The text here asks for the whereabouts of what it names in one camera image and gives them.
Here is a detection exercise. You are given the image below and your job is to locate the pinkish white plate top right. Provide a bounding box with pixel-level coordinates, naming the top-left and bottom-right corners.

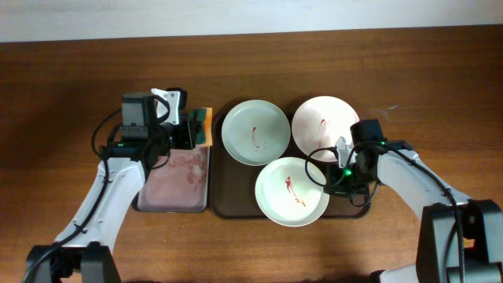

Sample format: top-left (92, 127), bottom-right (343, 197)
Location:
top-left (292, 96), bottom-right (360, 156)

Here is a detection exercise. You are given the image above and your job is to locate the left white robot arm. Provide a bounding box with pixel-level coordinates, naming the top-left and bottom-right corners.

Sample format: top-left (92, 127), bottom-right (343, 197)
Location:
top-left (23, 88), bottom-right (196, 282)

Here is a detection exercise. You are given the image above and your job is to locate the pale green plate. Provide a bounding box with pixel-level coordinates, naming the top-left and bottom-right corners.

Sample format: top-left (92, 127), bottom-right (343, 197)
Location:
top-left (221, 100), bottom-right (291, 166)

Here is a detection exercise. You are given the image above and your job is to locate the large brown serving tray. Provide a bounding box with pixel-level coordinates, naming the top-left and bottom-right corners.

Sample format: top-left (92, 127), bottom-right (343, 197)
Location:
top-left (208, 114), bottom-right (371, 220)

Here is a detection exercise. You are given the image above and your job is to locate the small tray with soapy water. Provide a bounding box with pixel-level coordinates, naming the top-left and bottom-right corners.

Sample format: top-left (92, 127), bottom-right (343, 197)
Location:
top-left (133, 145), bottom-right (211, 213)

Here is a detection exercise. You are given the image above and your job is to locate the orange green scrub sponge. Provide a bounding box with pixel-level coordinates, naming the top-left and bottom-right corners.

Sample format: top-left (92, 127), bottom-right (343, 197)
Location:
top-left (189, 108), bottom-right (213, 147)

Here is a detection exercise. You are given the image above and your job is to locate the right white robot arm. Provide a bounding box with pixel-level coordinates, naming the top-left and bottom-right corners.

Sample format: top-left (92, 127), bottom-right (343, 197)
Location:
top-left (324, 119), bottom-right (502, 283)

